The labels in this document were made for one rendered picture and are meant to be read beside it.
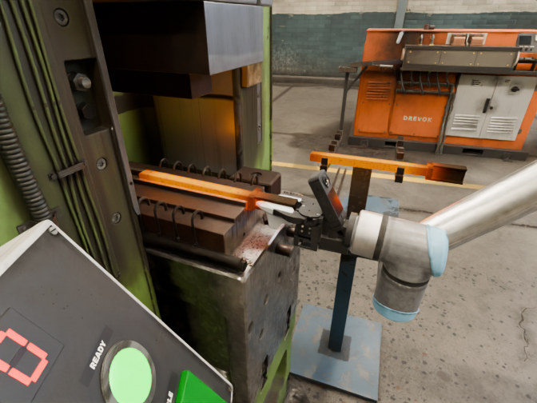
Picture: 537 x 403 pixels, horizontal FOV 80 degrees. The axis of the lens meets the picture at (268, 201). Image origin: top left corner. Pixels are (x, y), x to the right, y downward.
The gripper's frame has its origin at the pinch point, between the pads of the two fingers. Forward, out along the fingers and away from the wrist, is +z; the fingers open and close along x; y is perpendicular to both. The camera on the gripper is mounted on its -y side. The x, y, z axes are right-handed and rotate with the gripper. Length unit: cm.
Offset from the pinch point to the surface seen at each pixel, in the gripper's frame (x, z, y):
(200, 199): -3.6, 13.7, 1.6
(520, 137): 360, -148, 71
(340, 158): 33.0, -10.2, 0.6
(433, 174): 35.0, -35.3, 1.2
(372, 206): 57, -21, 27
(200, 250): -14.6, 7.1, 6.0
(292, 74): 725, 236, 89
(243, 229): -4.3, 2.8, 6.0
